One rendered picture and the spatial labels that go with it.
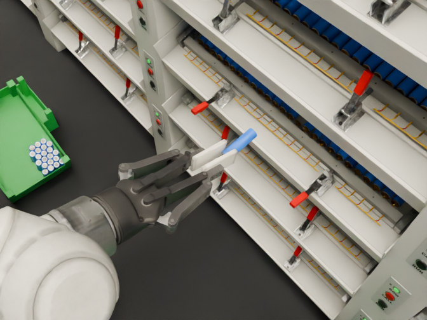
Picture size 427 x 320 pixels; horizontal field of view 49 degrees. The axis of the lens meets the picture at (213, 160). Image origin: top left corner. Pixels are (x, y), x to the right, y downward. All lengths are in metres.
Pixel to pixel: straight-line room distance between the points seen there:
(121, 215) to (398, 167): 0.38
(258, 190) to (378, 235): 0.33
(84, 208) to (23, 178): 0.91
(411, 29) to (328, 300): 0.77
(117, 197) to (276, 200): 0.50
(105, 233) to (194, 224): 0.77
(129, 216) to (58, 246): 0.23
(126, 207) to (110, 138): 0.94
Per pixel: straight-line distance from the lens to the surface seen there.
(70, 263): 0.40
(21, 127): 1.57
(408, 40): 0.56
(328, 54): 0.74
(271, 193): 1.07
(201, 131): 1.16
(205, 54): 1.00
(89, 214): 0.62
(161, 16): 1.00
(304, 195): 0.83
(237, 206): 1.26
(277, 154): 0.90
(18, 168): 1.53
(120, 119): 1.60
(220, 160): 0.73
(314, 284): 1.20
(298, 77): 0.75
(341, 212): 0.86
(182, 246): 1.34
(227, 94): 0.95
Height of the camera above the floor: 1.23
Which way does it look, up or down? 57 degrees down
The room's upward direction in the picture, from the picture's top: straight up
